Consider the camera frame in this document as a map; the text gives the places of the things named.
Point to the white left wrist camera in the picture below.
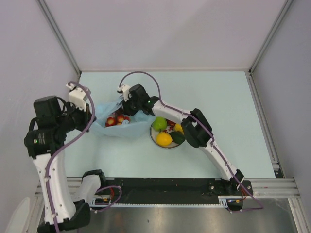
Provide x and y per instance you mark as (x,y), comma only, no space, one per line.
(78,95)

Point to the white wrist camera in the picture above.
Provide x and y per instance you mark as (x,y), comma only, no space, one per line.
(124,90)
(78,95)

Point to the green fake avocado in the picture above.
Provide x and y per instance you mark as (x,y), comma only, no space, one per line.
(177,137)

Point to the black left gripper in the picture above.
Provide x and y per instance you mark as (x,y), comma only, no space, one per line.
(86,116)

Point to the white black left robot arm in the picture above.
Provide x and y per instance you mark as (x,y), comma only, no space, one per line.
(45,143)

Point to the red fake cherry bunch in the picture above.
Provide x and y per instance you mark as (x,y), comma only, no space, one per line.
(117,118)

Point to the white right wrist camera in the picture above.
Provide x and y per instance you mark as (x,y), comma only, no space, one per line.
(124,90)

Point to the light blue printed plastic bag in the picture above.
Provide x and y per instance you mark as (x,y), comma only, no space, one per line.
(138,125)

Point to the yellow fake fruit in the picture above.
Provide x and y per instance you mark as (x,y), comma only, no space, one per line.
(178,128)

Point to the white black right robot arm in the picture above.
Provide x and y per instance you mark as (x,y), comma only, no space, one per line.
(196,128)

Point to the round printed white plate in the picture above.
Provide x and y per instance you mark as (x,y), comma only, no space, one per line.
(169,129)

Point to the aluminium frame rail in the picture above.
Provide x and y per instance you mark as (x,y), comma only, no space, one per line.
(274,188)

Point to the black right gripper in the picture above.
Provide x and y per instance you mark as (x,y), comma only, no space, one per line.
(128,110)

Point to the dark brown fake mangosteen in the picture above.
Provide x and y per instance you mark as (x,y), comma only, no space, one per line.
(170,123)

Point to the yellow fake lemon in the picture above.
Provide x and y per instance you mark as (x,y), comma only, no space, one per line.
(163,139)

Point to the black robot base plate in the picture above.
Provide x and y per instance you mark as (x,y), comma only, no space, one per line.
(174,191)

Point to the green fake apple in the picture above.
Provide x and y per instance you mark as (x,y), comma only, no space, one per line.
(159,124)

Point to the white slotted cable duct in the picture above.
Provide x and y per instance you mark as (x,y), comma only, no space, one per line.
(224,201)

